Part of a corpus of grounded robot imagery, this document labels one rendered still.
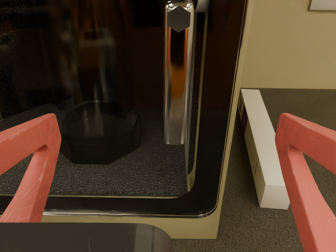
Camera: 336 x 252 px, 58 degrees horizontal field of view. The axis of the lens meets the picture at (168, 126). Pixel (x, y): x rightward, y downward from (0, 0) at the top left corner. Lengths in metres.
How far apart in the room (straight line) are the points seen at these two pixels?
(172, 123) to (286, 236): 0.25
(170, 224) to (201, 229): 0.04
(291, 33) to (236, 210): 0.44
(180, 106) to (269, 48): 0.55
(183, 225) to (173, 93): 0.20
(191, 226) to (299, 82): 0.51
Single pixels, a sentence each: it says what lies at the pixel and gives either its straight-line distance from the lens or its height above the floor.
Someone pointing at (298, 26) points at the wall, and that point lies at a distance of 0.72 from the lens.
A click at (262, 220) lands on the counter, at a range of 0.40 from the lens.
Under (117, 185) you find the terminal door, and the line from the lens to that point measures 0.29.
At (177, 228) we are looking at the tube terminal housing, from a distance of 0.36.
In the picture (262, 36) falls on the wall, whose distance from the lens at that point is 0.71.
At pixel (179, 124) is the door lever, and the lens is 0.19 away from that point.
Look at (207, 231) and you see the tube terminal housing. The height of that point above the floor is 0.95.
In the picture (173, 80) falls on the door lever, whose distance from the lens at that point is 0.17.
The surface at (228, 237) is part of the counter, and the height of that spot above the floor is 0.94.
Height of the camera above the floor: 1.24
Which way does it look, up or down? 33 degrees down
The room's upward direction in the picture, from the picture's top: 1 degrees clockwise
